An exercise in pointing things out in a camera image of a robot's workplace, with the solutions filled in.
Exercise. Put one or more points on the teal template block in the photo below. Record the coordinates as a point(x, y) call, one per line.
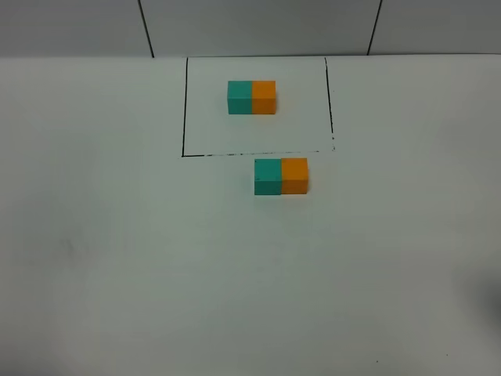
point(239, 97)

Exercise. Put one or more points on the orange template block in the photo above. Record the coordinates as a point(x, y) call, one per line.
point(263, 97)

